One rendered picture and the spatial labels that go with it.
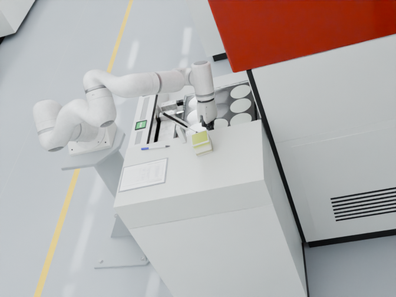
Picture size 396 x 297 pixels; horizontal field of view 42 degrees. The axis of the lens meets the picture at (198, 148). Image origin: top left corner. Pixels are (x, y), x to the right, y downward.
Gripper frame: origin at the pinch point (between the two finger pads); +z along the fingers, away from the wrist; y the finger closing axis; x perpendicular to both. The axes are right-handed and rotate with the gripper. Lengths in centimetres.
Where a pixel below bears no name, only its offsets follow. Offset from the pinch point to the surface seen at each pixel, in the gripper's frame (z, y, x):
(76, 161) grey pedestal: 17, 18, -73
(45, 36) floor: 16, -225, -373
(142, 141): 1.4, 15.2, -27.7
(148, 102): -7.3, -8.7, -40.6
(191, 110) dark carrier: -2.9, -14.0, -19.4
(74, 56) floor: 28, -191, -294
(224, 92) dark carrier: -7.9, -28.1, -7.9
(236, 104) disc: -5.1, -20.4, 2.4
